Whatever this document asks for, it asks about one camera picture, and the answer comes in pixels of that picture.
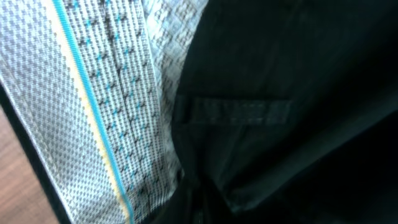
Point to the black shorts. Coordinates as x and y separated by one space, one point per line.
278 111

